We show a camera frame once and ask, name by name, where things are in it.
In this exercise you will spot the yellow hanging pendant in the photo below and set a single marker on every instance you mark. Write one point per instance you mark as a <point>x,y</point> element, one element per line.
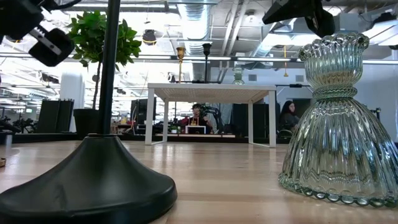
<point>285,74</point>

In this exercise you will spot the grey metal post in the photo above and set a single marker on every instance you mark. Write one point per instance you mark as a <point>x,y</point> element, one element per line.
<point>8,139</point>

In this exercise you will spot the white metal shelf riser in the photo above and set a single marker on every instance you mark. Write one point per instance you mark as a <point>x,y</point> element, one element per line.
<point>214,86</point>

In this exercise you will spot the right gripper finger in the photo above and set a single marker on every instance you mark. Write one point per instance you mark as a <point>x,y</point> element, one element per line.
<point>321,21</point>
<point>289,11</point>

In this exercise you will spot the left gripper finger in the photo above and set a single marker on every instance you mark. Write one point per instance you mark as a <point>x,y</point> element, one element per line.
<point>54,46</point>

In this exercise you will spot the black plant pot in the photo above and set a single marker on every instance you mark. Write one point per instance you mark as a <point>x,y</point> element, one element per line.
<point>85,123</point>

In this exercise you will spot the short black candlestick holder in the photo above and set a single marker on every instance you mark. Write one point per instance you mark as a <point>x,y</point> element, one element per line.
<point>206,48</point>

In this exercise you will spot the short brass candlestick holder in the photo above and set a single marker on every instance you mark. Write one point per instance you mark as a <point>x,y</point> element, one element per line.
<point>180,51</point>

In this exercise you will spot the black bracket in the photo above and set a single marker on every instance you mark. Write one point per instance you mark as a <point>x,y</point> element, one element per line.
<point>377,113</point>

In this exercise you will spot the small ribbed glass candle holder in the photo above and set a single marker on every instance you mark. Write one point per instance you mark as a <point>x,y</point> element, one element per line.
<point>238,76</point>

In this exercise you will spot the white framed screen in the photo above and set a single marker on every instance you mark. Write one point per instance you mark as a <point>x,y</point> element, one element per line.
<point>196,129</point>

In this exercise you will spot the person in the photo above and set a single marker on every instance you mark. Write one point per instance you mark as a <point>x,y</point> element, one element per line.
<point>197,119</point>
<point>289,116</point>

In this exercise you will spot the large ribbed glass candle holder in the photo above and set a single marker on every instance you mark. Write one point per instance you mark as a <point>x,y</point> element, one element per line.
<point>339,149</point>

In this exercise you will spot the black ceiling fixture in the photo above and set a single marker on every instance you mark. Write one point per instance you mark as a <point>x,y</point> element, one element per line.
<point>149,36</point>

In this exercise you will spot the black computer monitor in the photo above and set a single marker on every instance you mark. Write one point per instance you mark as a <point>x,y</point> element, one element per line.
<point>141,110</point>

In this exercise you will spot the tall black candlestick holder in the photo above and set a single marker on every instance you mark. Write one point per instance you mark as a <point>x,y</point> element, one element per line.
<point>93,180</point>

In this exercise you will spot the green leafy indoor tree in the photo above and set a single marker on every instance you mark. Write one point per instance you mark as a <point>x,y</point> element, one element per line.
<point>88,34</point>

